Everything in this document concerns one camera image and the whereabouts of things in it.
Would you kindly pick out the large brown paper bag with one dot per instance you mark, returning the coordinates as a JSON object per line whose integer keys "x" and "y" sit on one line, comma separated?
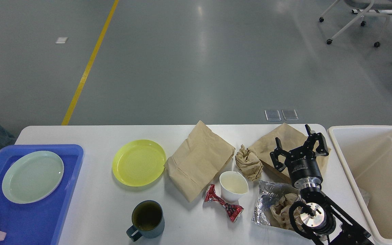
{"x": 197, "y": 160}

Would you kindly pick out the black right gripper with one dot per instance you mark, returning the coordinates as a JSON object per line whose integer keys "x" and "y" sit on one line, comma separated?
{"x": 302, "y": 164}

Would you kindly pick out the white paper cup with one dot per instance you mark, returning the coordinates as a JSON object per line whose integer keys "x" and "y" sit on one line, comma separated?
{"x": 233, "y": 185}

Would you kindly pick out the white office chair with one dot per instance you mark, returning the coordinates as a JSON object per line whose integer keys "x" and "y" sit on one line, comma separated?
{"x": 365, "y": 8}

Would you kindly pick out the brown paper bag right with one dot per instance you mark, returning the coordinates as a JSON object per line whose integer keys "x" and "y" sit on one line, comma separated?
{"x": 290, "y": 138}

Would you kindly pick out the yellow plastic plate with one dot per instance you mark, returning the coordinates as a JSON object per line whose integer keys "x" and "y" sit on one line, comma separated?
{"x": 138, "y": 163}

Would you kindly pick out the white plastic bin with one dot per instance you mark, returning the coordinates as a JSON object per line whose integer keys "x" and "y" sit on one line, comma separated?
{"x": 365, "y": 152}

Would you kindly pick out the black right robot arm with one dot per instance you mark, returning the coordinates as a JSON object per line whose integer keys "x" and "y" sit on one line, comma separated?
{"x": 314, "y": 215}

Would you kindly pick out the crushed red can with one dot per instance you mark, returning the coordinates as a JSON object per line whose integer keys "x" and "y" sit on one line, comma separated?
{"x": 233, "y": 211}

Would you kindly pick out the blue plastic tray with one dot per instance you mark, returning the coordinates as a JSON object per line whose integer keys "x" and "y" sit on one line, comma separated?
{"x": 39, "y": 223}

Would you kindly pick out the dark teal mug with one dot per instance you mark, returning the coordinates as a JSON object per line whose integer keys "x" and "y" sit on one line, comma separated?
{"x": 147, "y": 221}

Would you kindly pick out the pale green plate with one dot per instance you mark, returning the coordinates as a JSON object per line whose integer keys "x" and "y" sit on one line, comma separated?
{"x": 33, "y": 177}

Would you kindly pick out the crumpled brown paper on foil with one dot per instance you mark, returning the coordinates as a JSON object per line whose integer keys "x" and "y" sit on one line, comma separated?
{"x": 280, "y": 211}

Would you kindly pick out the crumpled brown paper ball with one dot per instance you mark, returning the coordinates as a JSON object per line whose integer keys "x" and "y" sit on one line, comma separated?
{"x": 248, "y": 163}

